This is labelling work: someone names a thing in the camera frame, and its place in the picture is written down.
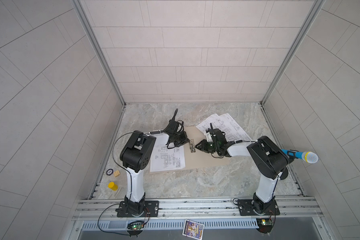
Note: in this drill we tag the metal folder clip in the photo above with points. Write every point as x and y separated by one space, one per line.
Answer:
192 146

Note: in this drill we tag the purple ring token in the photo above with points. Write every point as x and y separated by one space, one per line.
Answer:
109 172

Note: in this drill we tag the stack of printed sheets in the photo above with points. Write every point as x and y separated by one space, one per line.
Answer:
225 123

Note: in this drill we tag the blue yellow toy microphone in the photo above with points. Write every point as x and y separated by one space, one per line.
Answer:
308 157

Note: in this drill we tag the yellow cylinder block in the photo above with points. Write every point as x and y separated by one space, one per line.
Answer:
113 186

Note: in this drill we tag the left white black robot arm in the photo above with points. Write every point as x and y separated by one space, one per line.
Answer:
135 157

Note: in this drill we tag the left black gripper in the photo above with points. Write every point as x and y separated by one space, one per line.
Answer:
184 138

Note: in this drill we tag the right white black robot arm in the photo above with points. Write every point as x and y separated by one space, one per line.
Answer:
270 160

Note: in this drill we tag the colourful picture card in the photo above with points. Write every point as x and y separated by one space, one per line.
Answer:
193 230

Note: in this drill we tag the beige cardboard folder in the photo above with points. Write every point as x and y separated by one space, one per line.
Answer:
199 159

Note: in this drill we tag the aluminium mounting rail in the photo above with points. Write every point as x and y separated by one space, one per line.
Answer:
200 208

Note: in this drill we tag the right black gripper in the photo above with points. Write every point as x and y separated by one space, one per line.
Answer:
203 146

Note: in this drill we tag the left green circuit board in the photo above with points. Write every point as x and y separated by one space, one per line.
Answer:
135 226

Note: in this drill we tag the right circuit board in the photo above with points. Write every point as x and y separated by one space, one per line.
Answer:
265 225

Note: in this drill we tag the printed drawing sheet top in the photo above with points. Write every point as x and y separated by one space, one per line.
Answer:
164 159

